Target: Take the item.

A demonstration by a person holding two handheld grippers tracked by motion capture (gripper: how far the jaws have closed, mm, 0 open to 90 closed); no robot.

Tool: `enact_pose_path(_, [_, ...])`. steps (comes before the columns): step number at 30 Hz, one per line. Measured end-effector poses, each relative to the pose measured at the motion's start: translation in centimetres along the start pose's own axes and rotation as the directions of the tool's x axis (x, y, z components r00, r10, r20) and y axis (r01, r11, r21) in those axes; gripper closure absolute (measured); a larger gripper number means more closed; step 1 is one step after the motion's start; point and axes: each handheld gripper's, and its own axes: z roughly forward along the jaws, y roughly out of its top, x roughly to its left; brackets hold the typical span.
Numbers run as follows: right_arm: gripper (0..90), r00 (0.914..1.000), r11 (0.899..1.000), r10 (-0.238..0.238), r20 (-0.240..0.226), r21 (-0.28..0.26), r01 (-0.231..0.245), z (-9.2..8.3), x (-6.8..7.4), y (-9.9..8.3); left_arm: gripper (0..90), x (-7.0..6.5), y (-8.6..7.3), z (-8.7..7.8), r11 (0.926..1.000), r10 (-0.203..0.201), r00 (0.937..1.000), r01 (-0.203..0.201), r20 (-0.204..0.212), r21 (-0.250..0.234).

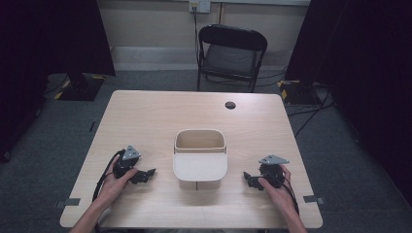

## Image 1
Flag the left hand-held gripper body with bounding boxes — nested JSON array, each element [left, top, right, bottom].
[[112, 145, 143, 180]]

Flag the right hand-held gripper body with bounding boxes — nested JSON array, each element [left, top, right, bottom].
[[257, 154, 291, 189]]

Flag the person's right hand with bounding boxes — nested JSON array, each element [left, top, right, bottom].
[[257, 164, 297, 216]]

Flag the person's left hand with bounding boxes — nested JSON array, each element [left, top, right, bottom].
[[96, 156, 139, 208]]

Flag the grey tape strip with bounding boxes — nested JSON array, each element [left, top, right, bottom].
[[302, 194, 326, 206], [54, 197, 82, 209]]

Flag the white square bin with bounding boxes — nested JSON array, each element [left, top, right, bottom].
[[172, 128, 228, 191]]

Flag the black stand base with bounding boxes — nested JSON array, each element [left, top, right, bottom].
[[277, 79, 322, 107], [57, 73, 107, 102]]

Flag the black folding chair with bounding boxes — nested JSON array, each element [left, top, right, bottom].
[[196, 23, 269, 94]]

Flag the dark curtain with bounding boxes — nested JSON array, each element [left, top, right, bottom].
[[0, 0, 117, 163], [285, 0, 412, 208]]

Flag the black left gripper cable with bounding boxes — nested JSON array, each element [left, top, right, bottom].
[[91, 149, 126, 203]]

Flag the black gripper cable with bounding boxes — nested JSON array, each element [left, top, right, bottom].
[[267, 171, 300, 216], [91, 149, 126, 203]]

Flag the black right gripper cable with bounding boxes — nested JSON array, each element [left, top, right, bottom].
[[267, 171, 300, 216]]

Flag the black floor cable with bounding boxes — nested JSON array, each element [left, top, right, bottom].
[[286, 88, 336, 139], [254, 65, 290, 88]]

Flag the black wall socket cable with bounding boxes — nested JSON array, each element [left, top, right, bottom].
[[192, 6, 201, 66]]

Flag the white wall socket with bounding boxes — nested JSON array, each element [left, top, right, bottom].
[[189, 0, 212, 15]]

